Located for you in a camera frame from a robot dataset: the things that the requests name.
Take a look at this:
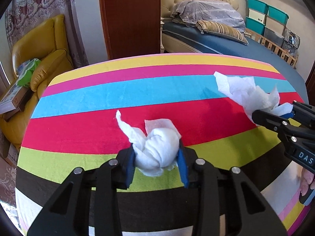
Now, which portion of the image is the white tissue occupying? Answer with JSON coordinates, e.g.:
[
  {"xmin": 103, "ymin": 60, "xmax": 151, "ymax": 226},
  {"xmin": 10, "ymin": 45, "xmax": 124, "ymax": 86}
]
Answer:
[
  {"xmin": 214, "ymin": 71, "xmax": 293, "ymax": 120},
  {"xmin": 116, "ymin": 111, "xmax": 182, "ymax": 177}
]

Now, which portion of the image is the person's right hand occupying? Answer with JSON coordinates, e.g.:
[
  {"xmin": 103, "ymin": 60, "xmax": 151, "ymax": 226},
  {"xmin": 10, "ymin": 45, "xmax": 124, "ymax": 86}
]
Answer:
[{"xmin": 299, "ymin": 168, "xmax": 315, "ymax": 196}]

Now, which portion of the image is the black white checked bag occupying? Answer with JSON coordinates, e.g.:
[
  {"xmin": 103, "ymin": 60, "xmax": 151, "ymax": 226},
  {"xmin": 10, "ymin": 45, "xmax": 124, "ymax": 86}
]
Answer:
[{"xmin": 284, "ymin": 28, "xmax": 301, "ymax": 49}]

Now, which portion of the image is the grey clear storage bin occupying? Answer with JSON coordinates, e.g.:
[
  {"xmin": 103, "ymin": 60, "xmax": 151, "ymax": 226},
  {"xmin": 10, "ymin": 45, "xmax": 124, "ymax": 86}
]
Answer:
[{"xmin": 264, "ymin": 27, "xmax": 284, "ymax": 47}]

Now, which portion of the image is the beige storage box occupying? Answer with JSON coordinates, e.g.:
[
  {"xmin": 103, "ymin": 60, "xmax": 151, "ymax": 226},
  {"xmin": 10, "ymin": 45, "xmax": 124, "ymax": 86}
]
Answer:
[{"xmin": 265, "ymin": 16, "xmax": 286, "ymax": 35}]

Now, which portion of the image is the teal storage bin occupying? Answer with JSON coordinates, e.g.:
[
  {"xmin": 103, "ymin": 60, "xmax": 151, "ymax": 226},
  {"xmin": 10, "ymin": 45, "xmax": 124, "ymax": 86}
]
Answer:
[
  {"xmin": 247, "ymin": 0, "xmax": 269, "ymax": 14},
  {"xmin": 268, "ymin": 5, "xmax": 289, "ymax": 25},
  {"xmin": 246, "ymin": 17, "xmax": 265, "ymax": 35}
]

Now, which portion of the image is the white storage box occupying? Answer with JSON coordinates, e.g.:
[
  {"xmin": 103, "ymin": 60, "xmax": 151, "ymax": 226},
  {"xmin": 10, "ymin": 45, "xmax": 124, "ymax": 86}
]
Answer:
[{"xmin": 248, "ymin": 8, "xmax": 266, "ymax": 24}]

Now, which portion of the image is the striped pillow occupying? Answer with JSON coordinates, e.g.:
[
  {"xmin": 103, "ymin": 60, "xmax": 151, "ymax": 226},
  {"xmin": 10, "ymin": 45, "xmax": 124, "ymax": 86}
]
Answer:
[{"xmin": 195, "ymin": 20, "xmax": 248, "ymax": 45}]

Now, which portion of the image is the blue mattress bed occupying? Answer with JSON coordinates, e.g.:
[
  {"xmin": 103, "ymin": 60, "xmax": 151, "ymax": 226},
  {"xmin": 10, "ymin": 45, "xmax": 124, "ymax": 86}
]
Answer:
[{"xmin": 162, "ymin": 22, "xmax": 309, "ymax": 103}]

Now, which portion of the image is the white flat box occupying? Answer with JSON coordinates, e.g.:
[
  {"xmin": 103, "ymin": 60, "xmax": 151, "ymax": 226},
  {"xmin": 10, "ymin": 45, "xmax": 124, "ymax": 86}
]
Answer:
[{"xmin": 0, "ymin": 81, "xmax": 29, "ymax": 114}]

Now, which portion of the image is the green tissue pack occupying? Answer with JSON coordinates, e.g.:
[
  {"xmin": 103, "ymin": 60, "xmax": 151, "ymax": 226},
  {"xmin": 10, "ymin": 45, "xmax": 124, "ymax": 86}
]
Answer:
[{"xmin": 17, "ymin": 58, "xmax": 41, "ymax": 87}]

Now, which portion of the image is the yellow leather armchair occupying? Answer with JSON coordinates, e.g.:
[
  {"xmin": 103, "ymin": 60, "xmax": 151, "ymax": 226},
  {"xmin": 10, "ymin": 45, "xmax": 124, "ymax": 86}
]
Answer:
[{"xmin": 1, "ymin": 14, "xmax": 73, "ymax": 149}]

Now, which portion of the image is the grey purple duvet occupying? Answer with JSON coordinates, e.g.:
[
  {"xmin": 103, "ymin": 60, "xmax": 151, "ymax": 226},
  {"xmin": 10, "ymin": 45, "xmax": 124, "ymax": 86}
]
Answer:
[{"xmin": 171, "ymin": 0, "xmax": 246, "ymax": 33}]

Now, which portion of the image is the dark wood wardrobe panel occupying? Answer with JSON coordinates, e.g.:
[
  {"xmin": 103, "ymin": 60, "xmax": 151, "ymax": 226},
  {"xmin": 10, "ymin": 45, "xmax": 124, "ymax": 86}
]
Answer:
[{"xmin": 99, "ymin": 0, "xmax": 161, "ymax": 60}]

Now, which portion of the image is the lace curtain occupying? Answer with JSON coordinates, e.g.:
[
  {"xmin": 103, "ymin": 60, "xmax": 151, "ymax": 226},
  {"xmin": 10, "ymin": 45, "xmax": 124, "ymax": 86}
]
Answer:
[{"xmin": 0, "ymin": 0, "xmax": 89, "ymax": 84}]

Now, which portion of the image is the wooden crib rail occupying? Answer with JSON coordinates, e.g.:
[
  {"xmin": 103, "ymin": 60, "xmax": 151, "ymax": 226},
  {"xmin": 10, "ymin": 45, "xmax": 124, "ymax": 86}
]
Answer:
[{"xmin": 244, "ymin": 28, "xmax": 298, "ymax": 69}]

